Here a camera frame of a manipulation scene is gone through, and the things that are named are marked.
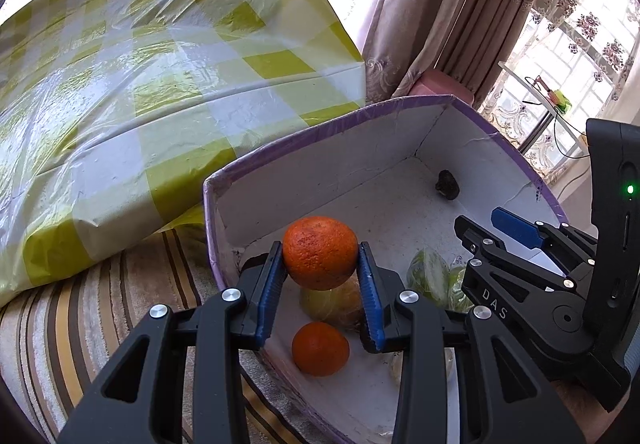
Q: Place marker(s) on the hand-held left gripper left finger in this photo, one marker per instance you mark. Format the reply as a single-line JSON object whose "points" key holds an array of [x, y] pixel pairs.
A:
{"points": [[270, 296]]}

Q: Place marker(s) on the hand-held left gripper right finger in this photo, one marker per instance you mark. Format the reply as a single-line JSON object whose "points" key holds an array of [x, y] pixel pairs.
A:
{"points": [[370, 299]]}

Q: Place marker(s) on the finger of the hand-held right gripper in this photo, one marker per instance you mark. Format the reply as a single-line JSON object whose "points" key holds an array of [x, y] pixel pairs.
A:
{"points": [[500, 274], [517, 226]]}

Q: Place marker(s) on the plastic-wrapped pale fruit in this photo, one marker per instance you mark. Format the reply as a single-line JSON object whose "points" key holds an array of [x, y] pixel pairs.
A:
{"points": [[330, 309]]}

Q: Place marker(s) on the plastic-wrapped green fruit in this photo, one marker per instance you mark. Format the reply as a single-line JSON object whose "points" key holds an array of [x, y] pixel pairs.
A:
{"points": [[427, 274]]}

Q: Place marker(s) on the large orange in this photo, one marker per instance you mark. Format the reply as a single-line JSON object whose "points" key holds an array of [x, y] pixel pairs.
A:
{"points": [[320, 251]]}

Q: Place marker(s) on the small orange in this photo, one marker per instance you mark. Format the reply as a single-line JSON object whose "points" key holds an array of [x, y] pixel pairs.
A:
{"points": [[320, 349]]}

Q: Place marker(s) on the dark passion fruit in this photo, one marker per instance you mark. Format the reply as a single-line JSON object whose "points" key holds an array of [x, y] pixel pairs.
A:
{"points": [[446, 184]]}

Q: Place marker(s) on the white box with purple rim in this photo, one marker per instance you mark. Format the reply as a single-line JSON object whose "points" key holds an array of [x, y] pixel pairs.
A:
{"points": [[390, 184]]}

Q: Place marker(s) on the person's right forearm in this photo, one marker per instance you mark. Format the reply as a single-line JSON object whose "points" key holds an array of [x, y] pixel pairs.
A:
{"points": [[590, 424]]}

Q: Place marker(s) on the pale plastic-wrapped item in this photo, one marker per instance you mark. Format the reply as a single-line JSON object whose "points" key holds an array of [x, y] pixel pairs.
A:
{"points": [[448, 364]]}

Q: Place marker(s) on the small green object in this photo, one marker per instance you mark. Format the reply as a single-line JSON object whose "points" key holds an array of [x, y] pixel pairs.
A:
{"points": [[561, 99]]}

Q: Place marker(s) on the white side table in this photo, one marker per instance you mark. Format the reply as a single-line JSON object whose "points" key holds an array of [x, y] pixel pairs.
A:
{"points": [[530, 88]]}

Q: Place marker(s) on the pink stool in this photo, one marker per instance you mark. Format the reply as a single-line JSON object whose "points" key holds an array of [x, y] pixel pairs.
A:
{"points": [[440, 83]]}

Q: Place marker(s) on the floral lace curtain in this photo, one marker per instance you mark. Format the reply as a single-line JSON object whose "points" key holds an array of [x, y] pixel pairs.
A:
{"points": [[590, 23]]}

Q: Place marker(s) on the striped brown rug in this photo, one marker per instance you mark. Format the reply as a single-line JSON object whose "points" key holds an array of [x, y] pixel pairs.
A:
{"points": [[60, 349]]}

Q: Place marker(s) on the yellow checked plastic tablecloth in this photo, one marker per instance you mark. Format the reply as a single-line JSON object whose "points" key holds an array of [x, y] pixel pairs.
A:
{"points": [[150, 73]]}

